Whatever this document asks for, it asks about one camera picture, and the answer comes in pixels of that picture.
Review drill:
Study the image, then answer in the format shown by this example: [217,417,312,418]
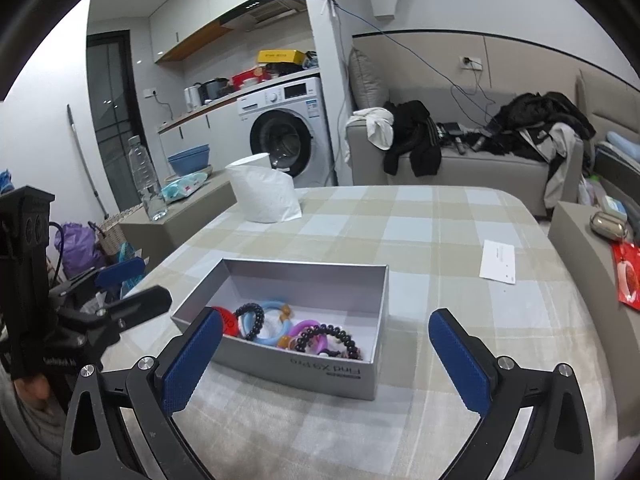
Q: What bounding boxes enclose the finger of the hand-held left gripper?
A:
[102,286,173,334]
[94,258,145,292]

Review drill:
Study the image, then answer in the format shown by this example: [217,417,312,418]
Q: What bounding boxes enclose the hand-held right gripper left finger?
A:
[60,306,226,480]

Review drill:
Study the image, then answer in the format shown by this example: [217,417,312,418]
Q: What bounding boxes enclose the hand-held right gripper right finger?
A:
[427,308,598,480]

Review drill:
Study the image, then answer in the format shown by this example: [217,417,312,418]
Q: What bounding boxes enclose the light blue bangle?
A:
[245,300,297,347]

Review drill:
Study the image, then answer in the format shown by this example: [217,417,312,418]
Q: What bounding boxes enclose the black bead bracelet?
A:
[234,302,266,342]

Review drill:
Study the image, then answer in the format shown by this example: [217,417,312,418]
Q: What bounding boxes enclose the purple bangle with orange beads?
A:
[279,306,332,357]

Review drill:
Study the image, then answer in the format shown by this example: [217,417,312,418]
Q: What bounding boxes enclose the grey cardboard box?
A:
[171,258,390,402]

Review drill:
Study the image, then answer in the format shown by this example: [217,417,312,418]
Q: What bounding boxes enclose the dark purple bead bracelet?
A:
[295,325,364,361]

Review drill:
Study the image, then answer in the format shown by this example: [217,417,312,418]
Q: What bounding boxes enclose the person's left forearm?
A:
[0,360,68,467]

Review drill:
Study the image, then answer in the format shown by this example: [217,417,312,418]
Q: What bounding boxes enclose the person's left hand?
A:
[12,372,53,413]

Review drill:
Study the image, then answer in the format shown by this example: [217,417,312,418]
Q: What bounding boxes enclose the wicker basket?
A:
[95,205,147,262]

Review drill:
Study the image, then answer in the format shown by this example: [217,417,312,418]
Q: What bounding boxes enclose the purple plastic bag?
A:
[54,222,104,281]

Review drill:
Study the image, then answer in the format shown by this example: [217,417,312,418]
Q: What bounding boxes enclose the clear water bottle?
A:
[127,135,168,221]

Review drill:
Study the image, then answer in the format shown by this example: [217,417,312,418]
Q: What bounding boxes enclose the white paper card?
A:
[479,240,517,285]

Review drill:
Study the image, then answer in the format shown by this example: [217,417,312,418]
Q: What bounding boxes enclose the wet wipes pack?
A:
[161,171,210,204]

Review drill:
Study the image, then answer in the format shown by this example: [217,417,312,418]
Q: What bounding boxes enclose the blue basin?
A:
[167,144,211,175]

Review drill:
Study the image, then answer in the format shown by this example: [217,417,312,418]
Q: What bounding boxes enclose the dark glass door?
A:
[86,31,146,213]

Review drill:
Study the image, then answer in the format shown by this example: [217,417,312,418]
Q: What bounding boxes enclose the grey sofa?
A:
[345,87,586,219]

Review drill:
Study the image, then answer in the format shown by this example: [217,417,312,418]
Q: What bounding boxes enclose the red packet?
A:
[612,242,640,311]

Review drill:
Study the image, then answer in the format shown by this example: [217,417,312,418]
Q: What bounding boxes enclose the metallic pouch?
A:
[590,210,630,239]

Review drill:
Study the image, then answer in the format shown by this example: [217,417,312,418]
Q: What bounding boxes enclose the black rice cooker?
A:
[200,78,230,102]

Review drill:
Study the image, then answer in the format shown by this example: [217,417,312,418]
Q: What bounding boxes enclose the white washing machine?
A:
[235,77,335,187]

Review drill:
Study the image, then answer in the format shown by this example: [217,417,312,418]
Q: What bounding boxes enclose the white grey jacket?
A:
[520,120,582,209]

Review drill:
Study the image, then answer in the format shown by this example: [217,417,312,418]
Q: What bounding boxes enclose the black garment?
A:
[382,100,443,178]

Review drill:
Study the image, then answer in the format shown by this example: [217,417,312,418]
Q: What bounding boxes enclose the red box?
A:
[231,67,271,87]

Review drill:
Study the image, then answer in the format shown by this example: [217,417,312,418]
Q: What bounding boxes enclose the white garment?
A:
[347,106,396,151]

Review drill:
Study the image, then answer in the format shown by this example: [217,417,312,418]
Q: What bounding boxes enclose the black jacket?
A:
[487,91,597,159]

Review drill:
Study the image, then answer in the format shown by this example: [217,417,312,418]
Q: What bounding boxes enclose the yellow box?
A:
[257,49,307,66]

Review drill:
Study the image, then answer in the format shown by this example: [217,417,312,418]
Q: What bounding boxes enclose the light blue pillow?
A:
[606,131,640,157]

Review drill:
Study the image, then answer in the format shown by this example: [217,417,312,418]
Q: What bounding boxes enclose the grey cushion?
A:
[348,47,391,111]

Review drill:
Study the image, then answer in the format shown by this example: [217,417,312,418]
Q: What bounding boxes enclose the range hood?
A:
[222,0,308,31]

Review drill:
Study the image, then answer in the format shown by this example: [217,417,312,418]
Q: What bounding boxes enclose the mop handle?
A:
[66,104,109,221]

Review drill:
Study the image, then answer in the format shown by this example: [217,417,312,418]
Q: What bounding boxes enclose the white wall cabinets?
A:
[150,0,307,64]

